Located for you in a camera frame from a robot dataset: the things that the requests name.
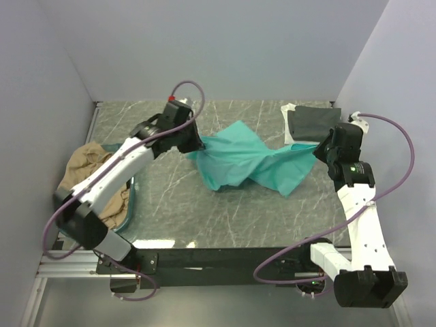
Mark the teal t shirt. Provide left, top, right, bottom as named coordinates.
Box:
left=187, top=121, right=315, bottom=197

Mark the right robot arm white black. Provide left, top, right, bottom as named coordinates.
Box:
left=299, top=123, right=408, bottom=309

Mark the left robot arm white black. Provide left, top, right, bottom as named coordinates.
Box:
left=51, top=98, right=204, bottom=274

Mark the folded dark grey t shirt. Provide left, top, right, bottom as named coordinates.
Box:
left=287, top=106, right=341, bottom=142

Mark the folded white t shirt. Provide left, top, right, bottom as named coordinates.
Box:
left=281, top=103, right=296, bottom=145

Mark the teal plastic basket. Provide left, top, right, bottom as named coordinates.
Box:
left=58, top=142, right=135, bottom=232

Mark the tan t shirt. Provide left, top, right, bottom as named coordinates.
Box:
left=56, top=141, right=132, bottom=230

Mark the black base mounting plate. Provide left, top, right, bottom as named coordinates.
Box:
left=95, top=247, right=328, bottom=290

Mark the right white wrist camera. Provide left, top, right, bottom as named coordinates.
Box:
left=348, top=111, right=369, bottom=134

